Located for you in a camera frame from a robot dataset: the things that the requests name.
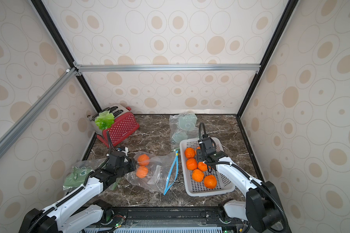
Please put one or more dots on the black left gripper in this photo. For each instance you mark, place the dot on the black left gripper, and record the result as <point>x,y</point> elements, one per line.
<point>133,165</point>

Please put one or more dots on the aluminium rear cross bar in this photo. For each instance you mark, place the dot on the aluminium rear cross bar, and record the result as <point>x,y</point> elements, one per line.
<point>181,67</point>

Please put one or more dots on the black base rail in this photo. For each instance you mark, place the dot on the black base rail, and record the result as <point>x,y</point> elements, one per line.
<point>212,215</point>

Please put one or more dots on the aluminium left side bar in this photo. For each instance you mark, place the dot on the aluminium left side bar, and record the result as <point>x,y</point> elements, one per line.
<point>12,135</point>

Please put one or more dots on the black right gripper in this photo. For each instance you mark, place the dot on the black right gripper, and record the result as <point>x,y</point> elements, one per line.
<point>201,155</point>

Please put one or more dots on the orange fruit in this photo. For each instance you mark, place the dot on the orange fruit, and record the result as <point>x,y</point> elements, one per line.
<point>210,182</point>
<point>198,175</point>
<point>202,166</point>
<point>190,153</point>
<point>191,164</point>

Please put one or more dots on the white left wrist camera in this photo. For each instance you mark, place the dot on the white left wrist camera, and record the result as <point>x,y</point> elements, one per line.
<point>124,150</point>

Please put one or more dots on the red polka-dot toaster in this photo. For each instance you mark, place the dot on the red polka-dot toaster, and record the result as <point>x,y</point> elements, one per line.
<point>125,125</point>

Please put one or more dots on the blue-seal zip-top bag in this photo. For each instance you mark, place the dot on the blue-seal zip-top bag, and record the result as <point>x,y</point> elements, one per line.
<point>155,173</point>

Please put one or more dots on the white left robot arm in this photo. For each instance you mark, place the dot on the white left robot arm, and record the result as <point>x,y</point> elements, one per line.
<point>63,215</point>

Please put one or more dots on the green plastic lettuce leaf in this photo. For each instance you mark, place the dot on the green plastic lettuce leaf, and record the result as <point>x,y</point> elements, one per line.
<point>104,120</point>

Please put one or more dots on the white perforated plastic basket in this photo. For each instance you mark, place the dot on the white perforated plastic basket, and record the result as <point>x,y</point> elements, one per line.
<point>198,189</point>

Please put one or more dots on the black corner frame post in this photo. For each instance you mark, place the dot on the black corner frame post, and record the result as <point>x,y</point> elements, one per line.
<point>287,13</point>

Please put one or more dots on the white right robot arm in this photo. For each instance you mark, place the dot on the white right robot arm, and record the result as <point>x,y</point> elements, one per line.
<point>248,189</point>

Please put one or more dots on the black left corner post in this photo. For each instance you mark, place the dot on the black left corner post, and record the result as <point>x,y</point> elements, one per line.
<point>40,8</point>

